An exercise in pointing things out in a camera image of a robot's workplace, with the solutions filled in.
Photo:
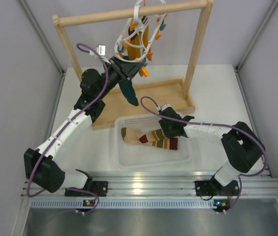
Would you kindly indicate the teal sock with reindeer patch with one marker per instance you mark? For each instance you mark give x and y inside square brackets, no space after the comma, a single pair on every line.
[128,92]

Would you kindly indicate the white plastic basket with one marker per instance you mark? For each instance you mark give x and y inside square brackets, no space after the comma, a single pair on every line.
[142,156]

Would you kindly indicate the white plastic clip hanger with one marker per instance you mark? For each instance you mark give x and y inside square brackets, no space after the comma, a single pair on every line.
[155,23]

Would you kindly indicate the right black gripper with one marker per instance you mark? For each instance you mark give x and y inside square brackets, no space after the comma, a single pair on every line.
[168,133]

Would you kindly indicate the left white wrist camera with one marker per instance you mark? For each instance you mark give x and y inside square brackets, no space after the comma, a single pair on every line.
[101,50]

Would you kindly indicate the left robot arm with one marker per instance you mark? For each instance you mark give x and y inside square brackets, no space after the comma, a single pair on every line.
[42,165]

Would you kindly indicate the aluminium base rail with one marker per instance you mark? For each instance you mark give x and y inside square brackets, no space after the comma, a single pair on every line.
[177,190]

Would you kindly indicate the striped sock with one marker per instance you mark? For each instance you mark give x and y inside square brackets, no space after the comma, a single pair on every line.
[170,144]
[136,137]

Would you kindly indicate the wooden hanger rack frame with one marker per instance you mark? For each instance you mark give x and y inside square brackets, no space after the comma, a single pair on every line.
[116,104]

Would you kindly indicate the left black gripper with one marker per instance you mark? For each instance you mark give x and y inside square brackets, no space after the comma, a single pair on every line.
[125,70]

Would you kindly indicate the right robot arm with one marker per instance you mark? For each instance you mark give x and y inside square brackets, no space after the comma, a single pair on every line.
[207,157]

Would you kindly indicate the mustard sock left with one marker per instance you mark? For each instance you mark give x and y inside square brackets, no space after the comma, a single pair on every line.
[139,42]

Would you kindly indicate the orange clothes peg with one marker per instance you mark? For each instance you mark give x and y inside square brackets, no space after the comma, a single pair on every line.
[143,72]

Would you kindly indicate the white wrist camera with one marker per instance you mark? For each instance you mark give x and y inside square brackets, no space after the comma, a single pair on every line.
[162,108]
[101,50]

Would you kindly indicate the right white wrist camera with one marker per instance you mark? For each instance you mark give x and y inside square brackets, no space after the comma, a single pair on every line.
[162,108]

